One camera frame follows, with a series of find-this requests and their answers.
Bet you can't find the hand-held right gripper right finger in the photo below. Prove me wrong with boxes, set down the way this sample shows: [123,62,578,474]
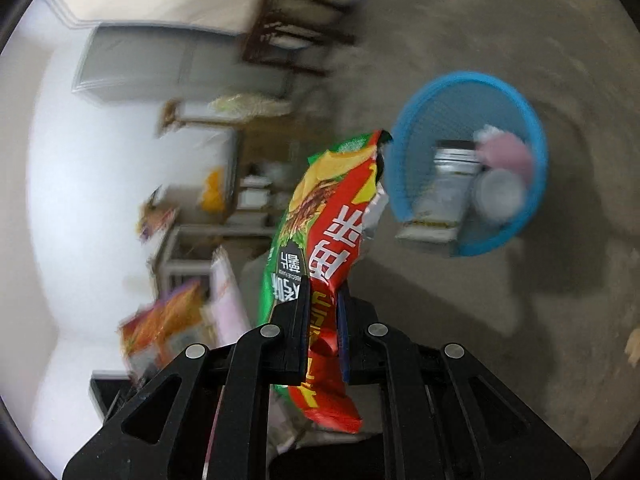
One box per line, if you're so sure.
[336,292,592,480]

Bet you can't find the plastic bag of groceries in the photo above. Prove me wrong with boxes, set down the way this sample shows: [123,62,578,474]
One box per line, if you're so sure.
[210,92,292,119]

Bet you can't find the orange plastic bag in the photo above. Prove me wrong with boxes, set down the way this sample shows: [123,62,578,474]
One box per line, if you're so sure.
[200,167,223,211]

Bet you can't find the red green snack bag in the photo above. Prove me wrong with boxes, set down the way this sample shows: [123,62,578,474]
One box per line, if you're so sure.
[257,130,393,433]

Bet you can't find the grey refrigerator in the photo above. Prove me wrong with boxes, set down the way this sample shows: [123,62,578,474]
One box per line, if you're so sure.
[72,24,296,106]

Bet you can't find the open cardboard box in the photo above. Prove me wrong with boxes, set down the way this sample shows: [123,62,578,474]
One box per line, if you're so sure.
[137,187,176,241]

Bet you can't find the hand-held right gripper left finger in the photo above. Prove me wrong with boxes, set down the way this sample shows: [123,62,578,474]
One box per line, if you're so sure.
[62,296,313,480]

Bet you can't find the blue plastic wastebasket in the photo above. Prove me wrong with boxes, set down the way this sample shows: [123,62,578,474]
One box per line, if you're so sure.
[387,72,548,257]

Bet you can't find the dark wooden stool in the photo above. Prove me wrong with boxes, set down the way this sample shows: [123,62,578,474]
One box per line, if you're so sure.
[240,0,358,78]

